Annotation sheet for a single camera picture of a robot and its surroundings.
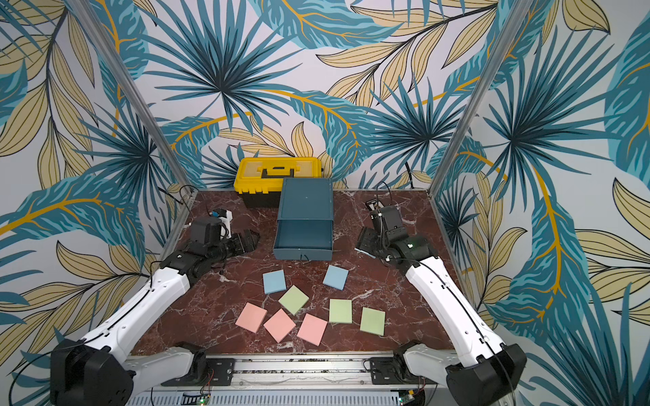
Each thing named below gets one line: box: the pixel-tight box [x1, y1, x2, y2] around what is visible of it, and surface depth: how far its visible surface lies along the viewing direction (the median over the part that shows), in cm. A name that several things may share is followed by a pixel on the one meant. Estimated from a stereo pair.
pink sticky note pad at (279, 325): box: [263, 307, 297, 344], surface depth 84 cm
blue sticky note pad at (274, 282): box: [262, 268, 287, 296], surface depth 92 cm
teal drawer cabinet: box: [274, 177, 335, 255], surface depth 87 cm
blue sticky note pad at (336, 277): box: [322, 264, 350, 291], surface depth 94 cm
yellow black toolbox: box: [233, 157, 323, 209], surface depth 105 cm
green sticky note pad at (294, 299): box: [277, 284, 310, 317], surface depth 90 cm
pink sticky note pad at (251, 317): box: [235, 301, 268, 334], surface depth 85 cm
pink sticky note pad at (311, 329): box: [297, 312, 328, 347], surface depth 84 cm
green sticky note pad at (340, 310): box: [329, 298, 353, 324], surface depth 87 cm
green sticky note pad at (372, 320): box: [359, 306, 386, 336], surface depth 85 cm
